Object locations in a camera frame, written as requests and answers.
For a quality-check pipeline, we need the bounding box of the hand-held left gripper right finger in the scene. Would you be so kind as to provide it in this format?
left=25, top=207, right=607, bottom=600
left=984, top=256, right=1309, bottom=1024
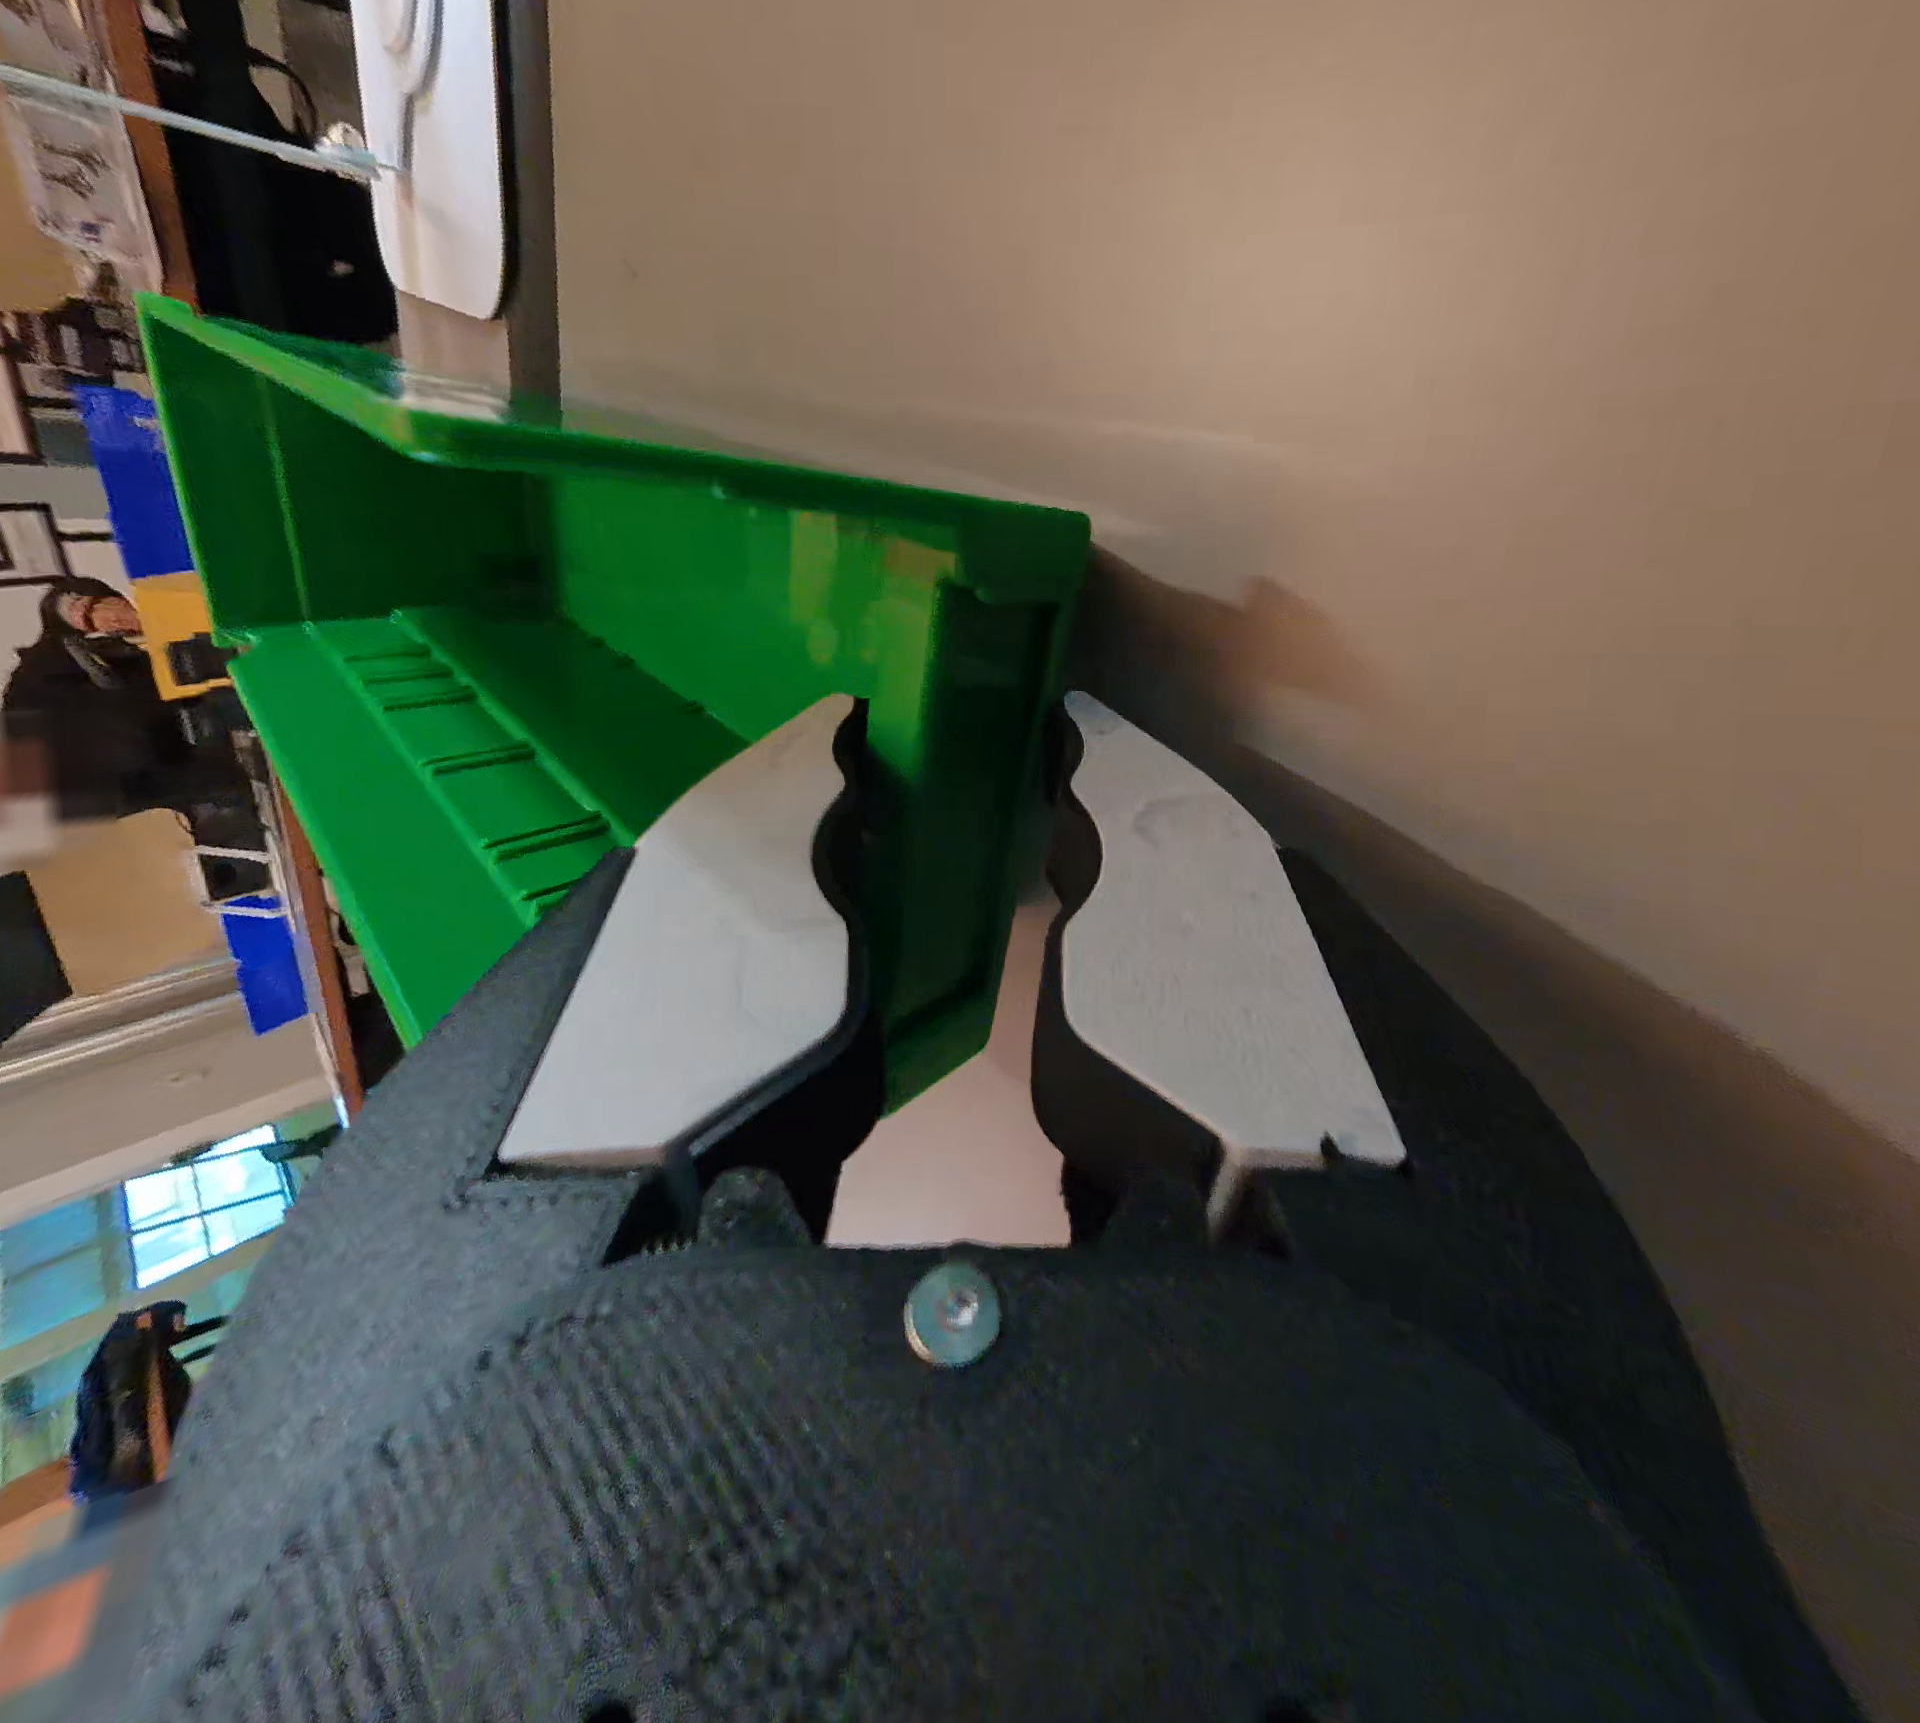
left=1034, top=692, right=1409, bottom=1238

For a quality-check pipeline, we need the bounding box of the yellow box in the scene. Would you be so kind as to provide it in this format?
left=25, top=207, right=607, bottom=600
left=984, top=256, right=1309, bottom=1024
left=139, top=576, right=229, bottom=702

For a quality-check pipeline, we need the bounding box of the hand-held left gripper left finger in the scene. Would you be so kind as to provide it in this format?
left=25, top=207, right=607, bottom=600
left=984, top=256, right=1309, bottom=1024
left=499, top=698, right=884, bottom=1178

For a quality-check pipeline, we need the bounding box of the white sign stand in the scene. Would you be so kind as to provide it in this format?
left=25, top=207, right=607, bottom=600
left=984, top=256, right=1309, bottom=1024
left=0, top=0, right=521, bottom=322

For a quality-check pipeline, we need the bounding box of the green plastic bin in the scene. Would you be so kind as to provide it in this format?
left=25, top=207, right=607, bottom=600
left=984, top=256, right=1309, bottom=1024
left=135, top=290, right=1094, bottom=1118

